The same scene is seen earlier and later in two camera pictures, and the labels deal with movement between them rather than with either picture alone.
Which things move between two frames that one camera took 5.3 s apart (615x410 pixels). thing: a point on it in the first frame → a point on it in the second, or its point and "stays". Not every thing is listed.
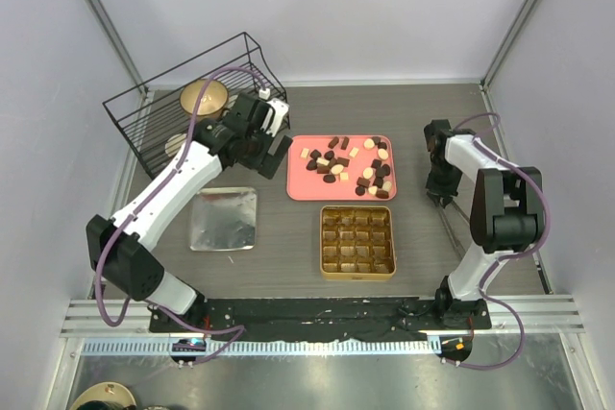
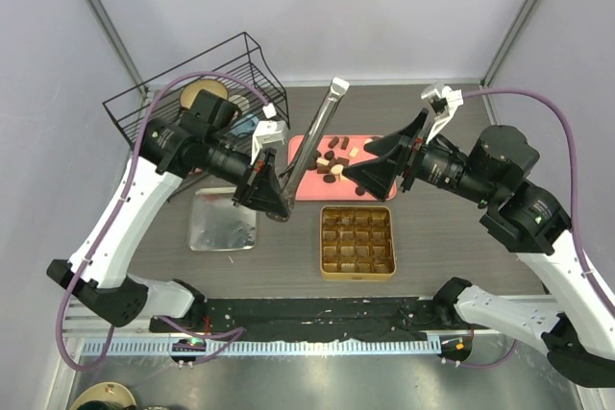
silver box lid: x=223 y=219 stays
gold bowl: x=212 y=103 stays
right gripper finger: x=447 y=199 → x=407 y=134
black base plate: x=311 y=317 stays
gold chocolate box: x=357 y=243 stays
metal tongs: x=443 y=207 → x=292 y=180
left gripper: x=266 y=165 → x=261 y=189
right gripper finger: x=434 y=198 → x=377 y=176
